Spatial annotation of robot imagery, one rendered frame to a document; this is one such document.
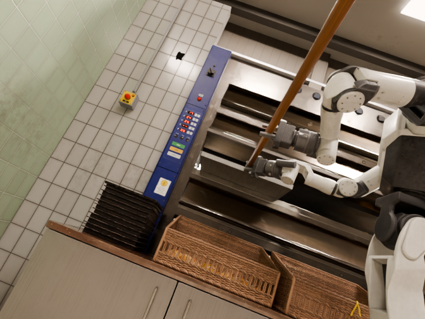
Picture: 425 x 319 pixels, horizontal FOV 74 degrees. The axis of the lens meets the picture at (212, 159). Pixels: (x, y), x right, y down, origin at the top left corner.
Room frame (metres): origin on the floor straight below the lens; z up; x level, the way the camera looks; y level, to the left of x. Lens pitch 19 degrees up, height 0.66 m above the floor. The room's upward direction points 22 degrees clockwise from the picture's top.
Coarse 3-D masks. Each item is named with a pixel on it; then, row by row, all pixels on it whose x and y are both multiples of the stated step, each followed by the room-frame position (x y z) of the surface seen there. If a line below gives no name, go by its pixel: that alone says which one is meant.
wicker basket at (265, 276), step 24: (168, 240) 1.32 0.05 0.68; (192, 240) 1.31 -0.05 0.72; (216, 240) 1.75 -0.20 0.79; (240, 240) 1.76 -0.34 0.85; (168, 264) 1.32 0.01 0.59; (192, 264) 1.31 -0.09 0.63; (216, 264) 1.31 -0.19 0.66; (240, 264) 1.30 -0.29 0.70; (264, 264) 1.58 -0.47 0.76; (240, 288) 1.31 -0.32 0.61; (264, 288) 1.30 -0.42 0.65
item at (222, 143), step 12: (216, 132) 1.67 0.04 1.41; (204, 144) 1.83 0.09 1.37; (216, 144) 1.77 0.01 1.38; (228, 144) 1.72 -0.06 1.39; (240, 144) 1.67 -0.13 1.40; (252, 144) 1.65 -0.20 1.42; (240, 156) 1.80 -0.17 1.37; (264, 156) 1.69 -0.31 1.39; (276, 156) 1.64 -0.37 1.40; (312, 168) 1.62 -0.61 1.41; (300, 180) 1.79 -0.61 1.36; (336, 180) 1.63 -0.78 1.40; (372, 192) 1.61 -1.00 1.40; (360, 204) 1.78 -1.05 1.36; (372, 204) 1.73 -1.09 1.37
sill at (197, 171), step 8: (200, 176) 1.81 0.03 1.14; (208, 176) 1.81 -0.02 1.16; (216, 176) 1.81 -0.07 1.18; (224, 184) 1.80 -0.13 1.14; (232, 184) 1.80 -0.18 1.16; (248, 192) 1.79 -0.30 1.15; (256, 192) 1.79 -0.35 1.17; (264, 200) 1.78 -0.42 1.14; (272, 200) 1.78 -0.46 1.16; (288, 208) 1.77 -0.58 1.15; (296, 208) 1.77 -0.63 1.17; (312, 216) 1.76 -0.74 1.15; (320, 216) 1.76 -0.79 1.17; (328, 224) 1.76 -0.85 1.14; (336, 224) 1.75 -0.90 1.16; (352, 232) 1.74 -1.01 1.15; (360, 232) 1.74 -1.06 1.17
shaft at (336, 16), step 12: (348, 0) 0.38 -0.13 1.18; (336, 12) 0.41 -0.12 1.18; (324, 24) 0.45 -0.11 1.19; (336, 24) 0.43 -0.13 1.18; (324, 36) 0.47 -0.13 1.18; (312, 48) 0.52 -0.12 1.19; (324, 48) 0.51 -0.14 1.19; (312, 60) 0.55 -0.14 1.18; (300, 72) 0.61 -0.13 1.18; (300, 84) 0.65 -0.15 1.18; (288, 96) 0.72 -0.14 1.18; (276, 120) 0.87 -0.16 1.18; (264, 144) 1.09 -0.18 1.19; (252, 156) 1.27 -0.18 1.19
